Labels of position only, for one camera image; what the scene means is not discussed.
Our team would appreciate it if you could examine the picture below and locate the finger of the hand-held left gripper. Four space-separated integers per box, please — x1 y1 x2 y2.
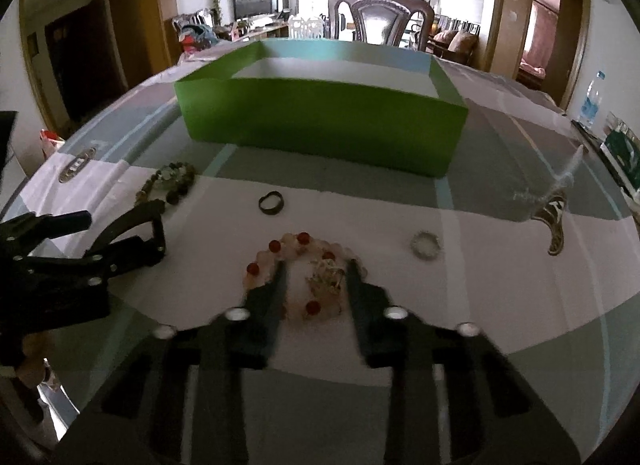
0 210 94 247
84 199 167 279

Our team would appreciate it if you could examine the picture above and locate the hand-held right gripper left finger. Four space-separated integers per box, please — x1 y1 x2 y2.
54 260 289 465

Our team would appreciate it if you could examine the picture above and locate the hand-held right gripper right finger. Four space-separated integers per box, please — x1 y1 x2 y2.
346 260 583 465

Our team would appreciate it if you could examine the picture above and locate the pink and red bead bracelet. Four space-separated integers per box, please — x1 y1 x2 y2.
244 231 371 321

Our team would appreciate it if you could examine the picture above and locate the green brown bead bracelet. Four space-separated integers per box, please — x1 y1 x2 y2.
135 161 197 206

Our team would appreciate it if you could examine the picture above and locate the green cardboard box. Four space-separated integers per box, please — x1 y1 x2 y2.
173 40 469 178

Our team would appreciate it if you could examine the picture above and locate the person's left hand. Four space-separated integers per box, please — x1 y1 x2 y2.
15 332 53 388

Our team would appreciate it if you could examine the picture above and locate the red and white bag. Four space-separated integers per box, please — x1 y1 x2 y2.
40 129 66 160

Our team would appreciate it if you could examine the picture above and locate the checked tablecloth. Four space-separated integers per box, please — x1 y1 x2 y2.
0 37 640 465

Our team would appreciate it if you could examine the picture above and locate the dark wooden door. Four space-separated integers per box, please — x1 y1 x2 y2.
45 0 126 120

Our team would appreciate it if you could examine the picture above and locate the pile of clothes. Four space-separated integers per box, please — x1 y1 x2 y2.
172 15 221 53

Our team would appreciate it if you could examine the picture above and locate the wooden television cabinet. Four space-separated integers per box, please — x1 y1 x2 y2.
220 20 291 44

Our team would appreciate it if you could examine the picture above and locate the white play fence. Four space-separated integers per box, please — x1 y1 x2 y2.
287 15 326 40

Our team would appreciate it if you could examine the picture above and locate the wooden sofa with cushions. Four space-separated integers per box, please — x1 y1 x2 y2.
427 17 482 66

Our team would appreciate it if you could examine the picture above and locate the dark carved wooden chair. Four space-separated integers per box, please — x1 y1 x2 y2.
327 0 435 52

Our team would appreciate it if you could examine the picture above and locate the clear water bottle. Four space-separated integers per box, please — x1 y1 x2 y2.
577 71 607 128

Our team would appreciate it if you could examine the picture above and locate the green and white carton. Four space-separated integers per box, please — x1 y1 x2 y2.
600 115 640 196

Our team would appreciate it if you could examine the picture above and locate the pink curtain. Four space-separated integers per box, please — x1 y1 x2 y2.
520 0 557 70

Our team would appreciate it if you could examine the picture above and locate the silver ring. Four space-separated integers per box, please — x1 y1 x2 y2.
411 231 444 261

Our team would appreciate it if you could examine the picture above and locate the dark metal ring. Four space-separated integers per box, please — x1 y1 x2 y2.
258 191 287 216

